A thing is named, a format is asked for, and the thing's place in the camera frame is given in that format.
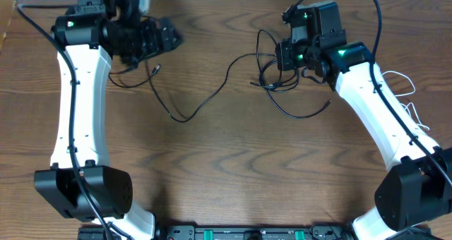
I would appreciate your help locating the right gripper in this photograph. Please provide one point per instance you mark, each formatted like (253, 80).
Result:
(284, 50)

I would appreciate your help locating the wooden side panel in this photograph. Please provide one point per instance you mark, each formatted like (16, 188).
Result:
(6, 12)

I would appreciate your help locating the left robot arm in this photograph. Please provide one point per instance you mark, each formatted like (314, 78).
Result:
(80, 182)

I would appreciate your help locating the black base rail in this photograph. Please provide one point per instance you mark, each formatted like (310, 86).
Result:
(187, 232)

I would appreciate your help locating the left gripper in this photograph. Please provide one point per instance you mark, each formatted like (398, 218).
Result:
(157, 44)

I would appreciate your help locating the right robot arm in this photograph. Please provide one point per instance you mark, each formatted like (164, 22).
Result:
(417, 186)

